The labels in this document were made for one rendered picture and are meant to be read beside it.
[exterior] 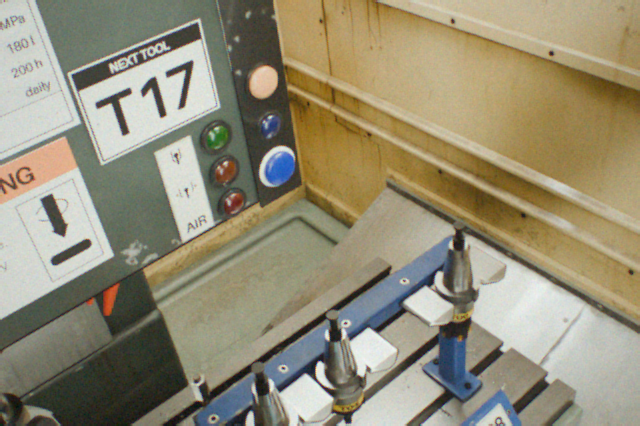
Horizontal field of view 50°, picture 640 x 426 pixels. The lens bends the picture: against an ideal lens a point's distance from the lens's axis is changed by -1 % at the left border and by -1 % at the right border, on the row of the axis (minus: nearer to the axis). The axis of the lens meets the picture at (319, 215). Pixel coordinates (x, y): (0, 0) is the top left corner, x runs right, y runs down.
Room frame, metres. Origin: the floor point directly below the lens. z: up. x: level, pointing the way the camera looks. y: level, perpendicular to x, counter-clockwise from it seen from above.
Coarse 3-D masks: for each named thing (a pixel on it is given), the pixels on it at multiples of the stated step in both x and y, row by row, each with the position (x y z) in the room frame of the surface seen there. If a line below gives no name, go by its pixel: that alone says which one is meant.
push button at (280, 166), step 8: (280, 152) 0.47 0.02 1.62; (272, 160) 0.47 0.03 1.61; (280, 160) 0.47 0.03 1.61; (288, 160) 0.47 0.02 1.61; (264, 168) 0.47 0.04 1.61; (272, 168) 0.47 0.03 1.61; (280, 168) 0.47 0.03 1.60; (288, 168) 0.47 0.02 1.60; (264, 176) 0.47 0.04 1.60; (272, 176) 0.46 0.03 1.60; (280, 176) 0.47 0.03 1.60; (288, 176) 0.47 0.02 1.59
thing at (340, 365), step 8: (344, 336) 0.55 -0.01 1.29; (328, 344) 0.55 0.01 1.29; (336, 344) 0.54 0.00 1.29; (344, 344) 0.55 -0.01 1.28; (328, 352) 0.55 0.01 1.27; (336, 352) 0.54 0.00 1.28; (344, 352) 0.54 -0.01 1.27; (352, 352) 0.55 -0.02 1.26; (328, 360) 0.54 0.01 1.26; (336, 360) 0.54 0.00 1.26; (344, 360) 0.54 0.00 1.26; (352, 360) 0.55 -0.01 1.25; (328, 368) 0.54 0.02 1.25; (336, 368) 0.54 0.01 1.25; (344, 368) 0.54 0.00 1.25; (352, 368) 0.54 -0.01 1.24; (328, 376) 0.54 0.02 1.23; (336, 376) 0.54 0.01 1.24; (344, 376) 0.54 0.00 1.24; (352, 376) 0.54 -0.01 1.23
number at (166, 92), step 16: (160, 64) 0.43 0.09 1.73; (176, 64) 0.44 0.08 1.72; (192, 64) 0.45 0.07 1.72; (144, 80) 0.43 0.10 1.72; (160, 80) 0.43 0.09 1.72; (176, 80) 0.44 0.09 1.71; (192, 80) 0.45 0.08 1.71; (144, 96) 0.42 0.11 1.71; (160, 96) 0.43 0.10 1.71; (176, 96) 0.44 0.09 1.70; (192, 96) 0.44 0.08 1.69; (208, 96) 0.45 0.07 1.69; (144, 112) 0.42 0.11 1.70; (160, 112) 0.43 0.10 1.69; (176, 112) 0.44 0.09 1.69; (144, 128) 0.42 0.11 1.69
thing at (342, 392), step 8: (360, 360) 0.57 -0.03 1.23; (320, 368) 0.56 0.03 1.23; (360, 368) 0.55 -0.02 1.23; (320, 376) 0.55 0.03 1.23; (360, 376) 0.54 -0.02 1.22; (320, 384) 0.54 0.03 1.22; (328, 384) 0.53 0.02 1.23; (336, 384) 0.53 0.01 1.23; (344, 384) 0.53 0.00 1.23; (352, 384) 0.53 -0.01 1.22; (360, 384) 0.54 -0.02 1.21; (336, 392) 0.53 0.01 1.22; (344, 392) 0.52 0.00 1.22; (352, 392) 0.53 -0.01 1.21; (336, 400) 0.53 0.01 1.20; (344, 400) 0.52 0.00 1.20
